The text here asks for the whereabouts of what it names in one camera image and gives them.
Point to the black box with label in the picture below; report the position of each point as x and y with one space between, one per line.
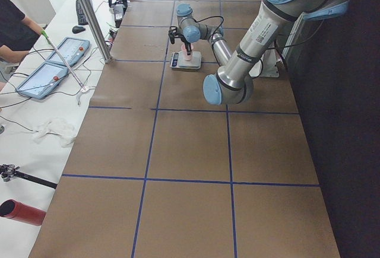
118 12

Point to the silver digital kitchen scale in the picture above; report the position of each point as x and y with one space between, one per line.
178 61

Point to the red cylinder bottle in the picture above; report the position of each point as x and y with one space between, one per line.
20 212

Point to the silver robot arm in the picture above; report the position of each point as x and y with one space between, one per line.
232 84

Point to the green handled reacher stick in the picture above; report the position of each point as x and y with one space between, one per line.
83 88

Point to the person in black shirt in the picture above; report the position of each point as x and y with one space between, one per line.
19 33

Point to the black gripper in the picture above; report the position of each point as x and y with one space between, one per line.
186 44

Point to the far teach pendant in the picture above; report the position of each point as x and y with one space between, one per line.
73 49

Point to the black tripod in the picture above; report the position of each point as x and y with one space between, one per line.
9 171

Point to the black keyboard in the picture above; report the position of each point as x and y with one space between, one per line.
81 17

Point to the black computer mouse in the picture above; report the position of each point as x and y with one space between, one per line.
78 29

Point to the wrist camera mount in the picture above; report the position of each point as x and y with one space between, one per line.
173 34

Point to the aluminium frame post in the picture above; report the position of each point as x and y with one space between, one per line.
96 30

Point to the near teach pendant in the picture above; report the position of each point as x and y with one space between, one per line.
42 81

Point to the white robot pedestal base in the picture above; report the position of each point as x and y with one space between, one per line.
266 67

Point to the teach pendant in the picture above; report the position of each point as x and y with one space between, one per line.
73 49
42 81

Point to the white crumpled cloth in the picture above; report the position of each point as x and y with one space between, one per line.
59 127

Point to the pink paper cup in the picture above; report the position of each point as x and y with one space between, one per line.
186 57

